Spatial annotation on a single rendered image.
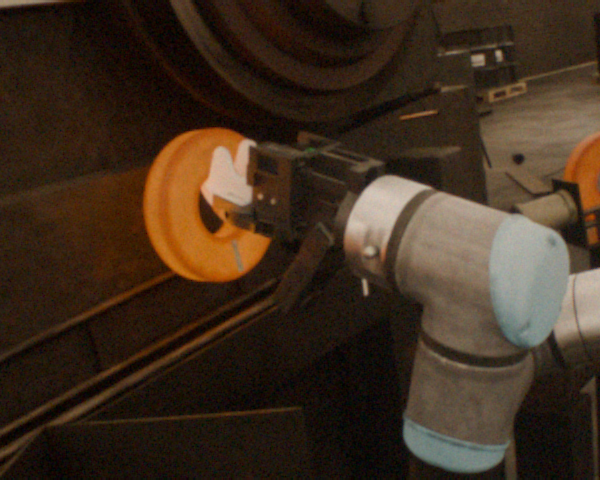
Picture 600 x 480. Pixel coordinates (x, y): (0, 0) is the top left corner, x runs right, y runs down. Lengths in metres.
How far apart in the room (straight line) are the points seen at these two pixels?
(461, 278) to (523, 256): 0.05
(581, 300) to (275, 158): 0.30
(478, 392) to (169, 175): 0.35
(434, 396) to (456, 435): 0.04
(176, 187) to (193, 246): 0.06
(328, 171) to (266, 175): 0.05
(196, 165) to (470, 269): 0.31
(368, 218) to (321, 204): 0.07
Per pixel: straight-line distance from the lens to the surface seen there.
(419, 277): 0.61
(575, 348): 0.74
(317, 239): 0.68
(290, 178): 0.68
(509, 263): 0.57
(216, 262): 0.79
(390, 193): 0.63
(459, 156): 1.15
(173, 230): 0.76
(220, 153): 0.76
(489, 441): 0.66
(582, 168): 1.26
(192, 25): 0.80
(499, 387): 0.63
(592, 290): 0.73
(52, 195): 0.81
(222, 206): 0.75
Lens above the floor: 0.96
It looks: 13 degrees down
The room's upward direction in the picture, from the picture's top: 9 degrees counter-clockwise
